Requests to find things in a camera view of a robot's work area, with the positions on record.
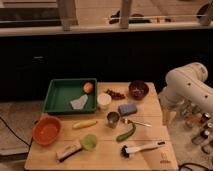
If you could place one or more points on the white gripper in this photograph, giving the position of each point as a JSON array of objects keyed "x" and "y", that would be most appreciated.
[{"x": 168, "y": 115}]

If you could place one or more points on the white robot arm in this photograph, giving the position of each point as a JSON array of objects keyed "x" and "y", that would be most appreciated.
[{"x": 186, "y": 91}]

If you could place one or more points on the small metal cup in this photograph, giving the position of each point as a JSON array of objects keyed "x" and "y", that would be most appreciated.
[{"x": 113, "y": 118}]

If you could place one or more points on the white plastic cup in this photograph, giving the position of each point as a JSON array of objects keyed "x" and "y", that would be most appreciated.
[{"x": 104, "y": 100}]

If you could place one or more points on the green plastic cup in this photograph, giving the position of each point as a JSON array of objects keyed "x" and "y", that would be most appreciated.
[{"x": 89, "y": 142}]

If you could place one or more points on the spice bottles rack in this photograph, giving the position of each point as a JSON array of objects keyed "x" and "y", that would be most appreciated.
[{"x": 195, "y": 120}]

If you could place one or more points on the dark maroon bowl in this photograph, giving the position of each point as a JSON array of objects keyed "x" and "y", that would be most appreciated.
[{"x": 138, "y": 89}]

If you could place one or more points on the metal spoon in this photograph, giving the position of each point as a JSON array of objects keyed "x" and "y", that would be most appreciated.
[{"x": 127, "y": 121}]

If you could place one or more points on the green cucumber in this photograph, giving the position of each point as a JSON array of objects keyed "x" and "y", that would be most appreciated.
[{"x": 126, "y": 135}]

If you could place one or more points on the white dish brush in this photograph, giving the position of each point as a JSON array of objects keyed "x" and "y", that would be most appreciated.
[{"x": 127, "y": 151}]

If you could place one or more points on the orange ball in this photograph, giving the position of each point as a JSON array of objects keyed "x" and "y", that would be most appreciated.
[{"x": 88, "y": 87}]

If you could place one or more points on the yellow banana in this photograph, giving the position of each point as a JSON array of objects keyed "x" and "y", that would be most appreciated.
[{"x": 84, "y": 124}]

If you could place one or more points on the green plastic tray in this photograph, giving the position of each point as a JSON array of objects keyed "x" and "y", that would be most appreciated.
[{"x": 62, "y": 91}]

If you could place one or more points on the orange bowl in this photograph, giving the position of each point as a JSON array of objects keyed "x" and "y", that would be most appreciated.
[{"x": 46, "y": 130}]

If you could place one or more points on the wooden handled brush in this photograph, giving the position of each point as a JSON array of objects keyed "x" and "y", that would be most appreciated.
[{"x": 68, "y": 150}]

